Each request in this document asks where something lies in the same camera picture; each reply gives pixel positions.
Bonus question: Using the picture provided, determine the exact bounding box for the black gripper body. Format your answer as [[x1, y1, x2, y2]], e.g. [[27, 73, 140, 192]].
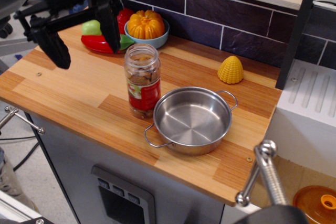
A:
[[14, 0, 123, 40]]

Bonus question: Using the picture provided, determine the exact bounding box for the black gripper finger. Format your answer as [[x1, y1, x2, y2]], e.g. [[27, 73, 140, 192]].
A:
[[30, 27, 71, 69], [95, 0, 121, 54]]

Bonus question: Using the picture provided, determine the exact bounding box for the clear jar of almonds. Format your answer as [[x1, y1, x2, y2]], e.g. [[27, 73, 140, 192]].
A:
[[124, 44, 161, 119]]

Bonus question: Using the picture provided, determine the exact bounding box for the stainless steel pot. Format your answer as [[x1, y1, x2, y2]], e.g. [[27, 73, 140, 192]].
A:
[[152, 87, 238, 156]]

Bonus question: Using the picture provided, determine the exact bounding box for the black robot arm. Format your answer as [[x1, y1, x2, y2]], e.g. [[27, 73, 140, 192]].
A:
[[14, 0, 123, 69]]

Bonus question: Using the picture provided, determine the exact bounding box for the green toy apple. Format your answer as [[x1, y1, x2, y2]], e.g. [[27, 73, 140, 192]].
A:
[[81, 19, 102, 36]]

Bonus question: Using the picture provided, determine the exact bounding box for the office chair base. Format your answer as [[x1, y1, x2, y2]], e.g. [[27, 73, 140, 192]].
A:
[[0, 15, 13, 39]]

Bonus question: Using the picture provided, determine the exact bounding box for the red toy chili pepper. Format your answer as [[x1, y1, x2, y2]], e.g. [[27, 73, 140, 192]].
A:
[[81, 34, 135, 54]]

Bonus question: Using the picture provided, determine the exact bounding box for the orange toy pumpkin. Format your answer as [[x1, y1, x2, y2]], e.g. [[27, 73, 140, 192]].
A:
[[127, 10, 165, 39]]

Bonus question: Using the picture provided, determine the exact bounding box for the light blue bowl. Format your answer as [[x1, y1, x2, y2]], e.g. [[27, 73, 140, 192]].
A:
[[124, 19, 170, 49]]

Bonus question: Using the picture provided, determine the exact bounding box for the yellow toy corn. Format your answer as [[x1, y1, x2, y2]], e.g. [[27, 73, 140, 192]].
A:
[[217, 56, 244, 84]]

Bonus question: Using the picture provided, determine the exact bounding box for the grey toy oven panel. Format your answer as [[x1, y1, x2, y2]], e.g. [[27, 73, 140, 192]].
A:
[[91, 166, 156, 223]]

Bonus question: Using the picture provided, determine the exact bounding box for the white toy sink drainer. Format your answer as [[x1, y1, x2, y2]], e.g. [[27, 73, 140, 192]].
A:
[[277, 60, 335, 127]]

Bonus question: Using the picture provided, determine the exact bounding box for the orange plastic lid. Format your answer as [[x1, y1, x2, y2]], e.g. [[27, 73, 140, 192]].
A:
[[292, 186, 335, 223]]

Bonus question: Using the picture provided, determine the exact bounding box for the silver clamp handle left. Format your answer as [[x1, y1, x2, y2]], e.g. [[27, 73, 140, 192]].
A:
[[0, 106, 46, 135]]

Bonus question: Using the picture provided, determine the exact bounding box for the black floor cable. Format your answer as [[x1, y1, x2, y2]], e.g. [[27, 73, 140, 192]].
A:
[[0, 136, 40, 172]]

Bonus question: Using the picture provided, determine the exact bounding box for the black vertical post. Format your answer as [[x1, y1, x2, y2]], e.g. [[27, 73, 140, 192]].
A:
[[275, 0, 314, 90]]

